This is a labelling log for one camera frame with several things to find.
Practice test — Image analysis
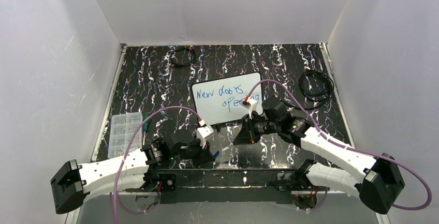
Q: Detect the white whiteboard black frame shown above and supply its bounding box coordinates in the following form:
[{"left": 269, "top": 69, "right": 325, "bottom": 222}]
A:
[{"left": 191, "top": 72, "right": 264, "bottom": 125}]

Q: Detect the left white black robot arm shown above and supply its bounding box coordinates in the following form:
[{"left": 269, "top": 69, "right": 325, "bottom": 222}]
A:
[{"left": 50, "top": 138, "right": 219, "bottom": 214}]

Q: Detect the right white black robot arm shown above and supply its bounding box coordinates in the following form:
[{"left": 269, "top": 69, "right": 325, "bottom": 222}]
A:
[{"left": 233, "top": 97, "right": 405, "bottom": 214}]

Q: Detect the clear plastic parts box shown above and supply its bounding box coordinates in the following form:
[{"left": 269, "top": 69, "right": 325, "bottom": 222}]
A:
[{"left": 107, "top": 112, "right": 143, "bottom": 159}]

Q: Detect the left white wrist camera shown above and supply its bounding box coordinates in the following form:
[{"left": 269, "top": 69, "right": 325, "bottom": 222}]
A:
[{"left": 196, "top": 125, "right": 214, "bottom": 149}]

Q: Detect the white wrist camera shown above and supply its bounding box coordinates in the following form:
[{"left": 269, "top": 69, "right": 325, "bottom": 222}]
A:
[
  {"left": 196, "top": 125, "right": 214, "bottom": 149},
  {"left": 240, "top": 96, "right": 257, "bottom": 119}
]

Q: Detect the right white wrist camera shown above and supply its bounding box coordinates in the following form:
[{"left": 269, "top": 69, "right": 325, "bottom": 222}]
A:
[{"left": 240, "top": 96, "right": 257, "bottom": 119}]

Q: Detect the large coiled black cable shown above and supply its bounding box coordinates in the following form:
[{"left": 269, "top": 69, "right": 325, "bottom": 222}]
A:
[{"left": 277, "top": 66, "right": 335, "bottom": 111}]

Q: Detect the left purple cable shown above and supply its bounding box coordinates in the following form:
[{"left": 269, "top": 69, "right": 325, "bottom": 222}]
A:
[{"left": 109, "top": 106, "right": 207, "bottom": 224}]

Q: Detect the purple cable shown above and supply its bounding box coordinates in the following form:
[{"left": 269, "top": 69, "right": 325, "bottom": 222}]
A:
[
  {"left": 244, "top": 79, "right": 433, "bottom": 212},
  {"left": 109, "top": 106, "right": 207, "bottom": 224}
]

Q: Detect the small coiled black cable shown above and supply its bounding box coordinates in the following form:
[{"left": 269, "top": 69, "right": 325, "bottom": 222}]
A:
[{"left": 171, "top": 47, "right": 198, "bottom": 68}]

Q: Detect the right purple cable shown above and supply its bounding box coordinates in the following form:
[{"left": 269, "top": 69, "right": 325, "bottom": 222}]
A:
[{"left": 244, "top": 79, "right": 433, "bottom": 212}]

